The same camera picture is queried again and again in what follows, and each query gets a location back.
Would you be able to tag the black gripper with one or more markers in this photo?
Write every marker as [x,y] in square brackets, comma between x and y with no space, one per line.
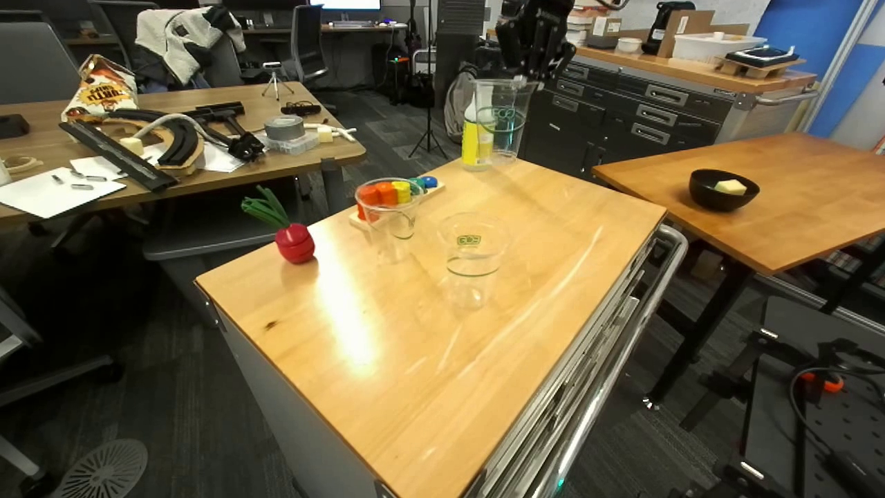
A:
[541,26]

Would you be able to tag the clear plastic cup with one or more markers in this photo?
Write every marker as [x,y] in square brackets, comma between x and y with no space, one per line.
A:
[393,222]
[471,264]
[501,128]

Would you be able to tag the white desk fan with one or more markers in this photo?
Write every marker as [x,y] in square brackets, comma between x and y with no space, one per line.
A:
[454,105]

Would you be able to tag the black drawer cabinet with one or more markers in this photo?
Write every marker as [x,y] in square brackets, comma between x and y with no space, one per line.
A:
[626,106]

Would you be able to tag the white yellow spray bottle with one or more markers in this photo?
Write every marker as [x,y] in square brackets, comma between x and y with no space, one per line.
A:
[471,146]

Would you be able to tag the cardboard box on cabinet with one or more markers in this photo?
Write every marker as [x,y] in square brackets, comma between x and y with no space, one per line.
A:
[685,30]

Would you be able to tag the blue toy peg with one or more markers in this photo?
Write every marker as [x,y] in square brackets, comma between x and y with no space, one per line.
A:
[427,182]

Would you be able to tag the green toy peg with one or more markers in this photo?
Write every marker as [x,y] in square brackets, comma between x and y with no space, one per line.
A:
[416,188]

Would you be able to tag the yellow toy peg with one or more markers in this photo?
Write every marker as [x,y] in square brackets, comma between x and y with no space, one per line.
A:
[402,189]

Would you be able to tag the orange toy peg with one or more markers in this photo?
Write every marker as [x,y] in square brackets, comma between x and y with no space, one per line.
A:
[389,194]

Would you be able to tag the red toy peg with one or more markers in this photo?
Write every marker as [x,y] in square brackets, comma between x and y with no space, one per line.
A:
[369,194]

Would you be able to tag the black bowl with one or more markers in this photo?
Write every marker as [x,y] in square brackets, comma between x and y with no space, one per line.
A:
[709,194]

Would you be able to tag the yellow food piece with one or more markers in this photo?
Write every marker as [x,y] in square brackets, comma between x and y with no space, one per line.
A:
[732,188]

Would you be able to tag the black office chair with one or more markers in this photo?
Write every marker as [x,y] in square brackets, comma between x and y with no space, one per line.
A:
[308,42]

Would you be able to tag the grey tape roll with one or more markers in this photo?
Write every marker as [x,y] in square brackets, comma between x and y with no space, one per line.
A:
[287,131]

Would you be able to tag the long wooden office desk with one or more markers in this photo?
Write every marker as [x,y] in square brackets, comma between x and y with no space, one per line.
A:
[251,102]

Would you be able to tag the square wooden table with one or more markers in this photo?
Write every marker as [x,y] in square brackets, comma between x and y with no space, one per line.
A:
[792,208]

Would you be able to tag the red toy radish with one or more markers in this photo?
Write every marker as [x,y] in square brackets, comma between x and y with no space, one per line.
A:
[298,246]

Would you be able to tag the wooden top tool cart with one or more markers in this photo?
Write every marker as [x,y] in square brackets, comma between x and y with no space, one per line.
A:
[406,351]

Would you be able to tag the black handheld tool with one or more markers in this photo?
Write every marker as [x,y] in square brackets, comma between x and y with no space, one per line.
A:
[222,116]

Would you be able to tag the white jacket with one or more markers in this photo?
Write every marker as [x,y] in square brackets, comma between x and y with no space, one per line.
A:
[182,38]

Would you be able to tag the snack chips bag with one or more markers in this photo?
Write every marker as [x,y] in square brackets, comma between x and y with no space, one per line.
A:
[102,91]

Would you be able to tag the black perforated platform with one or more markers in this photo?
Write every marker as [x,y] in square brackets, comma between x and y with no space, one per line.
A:
[819,406]

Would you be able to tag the white paper sheets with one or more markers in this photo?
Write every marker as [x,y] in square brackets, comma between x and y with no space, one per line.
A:
[56,189]

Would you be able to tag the round floor fan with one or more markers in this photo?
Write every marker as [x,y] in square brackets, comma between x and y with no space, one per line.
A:
[102,468]

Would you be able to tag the black camera tripod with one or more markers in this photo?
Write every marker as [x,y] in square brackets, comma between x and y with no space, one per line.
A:
[429,85]

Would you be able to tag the long black rail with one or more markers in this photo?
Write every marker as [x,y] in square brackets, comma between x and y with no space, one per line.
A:
[116,156]

